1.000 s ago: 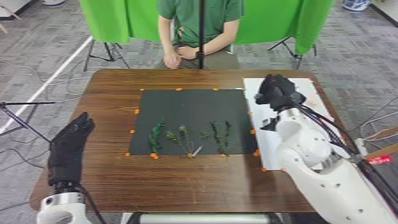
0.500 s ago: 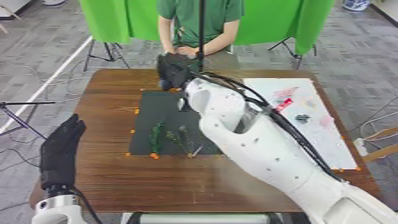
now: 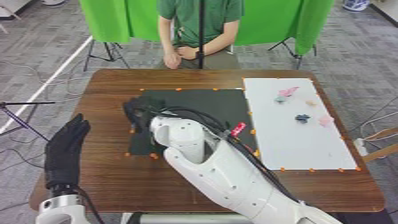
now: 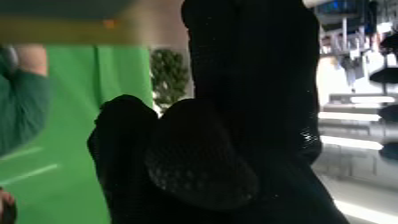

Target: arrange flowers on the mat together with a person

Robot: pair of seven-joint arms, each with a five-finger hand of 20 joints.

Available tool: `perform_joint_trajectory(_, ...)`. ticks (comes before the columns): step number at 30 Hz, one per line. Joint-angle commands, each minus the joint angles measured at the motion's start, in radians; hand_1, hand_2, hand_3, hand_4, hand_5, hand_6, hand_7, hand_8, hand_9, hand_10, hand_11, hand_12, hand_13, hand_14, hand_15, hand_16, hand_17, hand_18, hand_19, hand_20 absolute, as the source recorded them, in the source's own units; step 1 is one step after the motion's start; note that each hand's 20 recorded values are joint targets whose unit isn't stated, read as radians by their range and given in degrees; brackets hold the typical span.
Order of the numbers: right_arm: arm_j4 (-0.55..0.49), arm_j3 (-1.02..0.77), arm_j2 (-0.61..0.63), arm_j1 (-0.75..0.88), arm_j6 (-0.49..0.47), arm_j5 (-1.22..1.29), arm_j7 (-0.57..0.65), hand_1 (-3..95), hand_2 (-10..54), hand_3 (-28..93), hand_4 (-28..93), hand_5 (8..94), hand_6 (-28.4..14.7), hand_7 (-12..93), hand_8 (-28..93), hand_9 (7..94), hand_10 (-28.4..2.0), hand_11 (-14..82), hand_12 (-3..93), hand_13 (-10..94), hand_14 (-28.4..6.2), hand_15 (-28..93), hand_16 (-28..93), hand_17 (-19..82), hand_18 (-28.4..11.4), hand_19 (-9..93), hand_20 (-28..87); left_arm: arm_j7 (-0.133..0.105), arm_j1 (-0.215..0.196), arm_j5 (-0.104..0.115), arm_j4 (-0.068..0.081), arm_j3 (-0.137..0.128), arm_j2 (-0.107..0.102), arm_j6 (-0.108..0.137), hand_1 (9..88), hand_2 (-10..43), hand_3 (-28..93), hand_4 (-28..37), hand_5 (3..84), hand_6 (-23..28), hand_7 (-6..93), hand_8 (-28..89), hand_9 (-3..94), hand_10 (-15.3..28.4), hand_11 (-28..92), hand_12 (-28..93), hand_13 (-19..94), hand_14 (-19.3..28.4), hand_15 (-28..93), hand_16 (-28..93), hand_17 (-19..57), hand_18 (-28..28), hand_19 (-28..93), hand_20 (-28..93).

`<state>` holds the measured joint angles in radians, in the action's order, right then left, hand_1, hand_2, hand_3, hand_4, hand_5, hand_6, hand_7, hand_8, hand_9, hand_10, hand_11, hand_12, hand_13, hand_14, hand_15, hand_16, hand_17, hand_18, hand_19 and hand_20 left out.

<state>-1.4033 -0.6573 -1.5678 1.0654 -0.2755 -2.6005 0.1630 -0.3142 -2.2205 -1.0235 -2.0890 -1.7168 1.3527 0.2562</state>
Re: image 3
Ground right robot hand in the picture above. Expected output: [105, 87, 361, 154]
[121, 95, 174, 118]

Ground black upright pole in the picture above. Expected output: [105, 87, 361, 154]
[196, 0, 206, 70]

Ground dark mat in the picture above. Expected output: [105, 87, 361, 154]
[125, 88, 260, 157]

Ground white power strip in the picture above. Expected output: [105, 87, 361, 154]
[352, 137, 370, 158]

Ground person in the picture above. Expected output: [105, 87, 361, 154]
[155, 0, 246, 70]

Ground blue and white vase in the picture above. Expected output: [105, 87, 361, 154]
[341, 0, 372, 13]

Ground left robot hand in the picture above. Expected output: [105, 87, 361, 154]
[43, 113, 93, 190]

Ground black screen stand legs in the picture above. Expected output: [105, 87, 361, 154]
[265, 36, 320, 71]
[82, 40, 132, 72]

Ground pink flower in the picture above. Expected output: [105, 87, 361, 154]
[318, 115, 336, 128]
[278, 86, 302, 98]

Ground black tripod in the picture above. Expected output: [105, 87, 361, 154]
[0, 100, 57, 142]

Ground pale grey bar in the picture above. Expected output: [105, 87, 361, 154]
[126, 213, 240, 224]

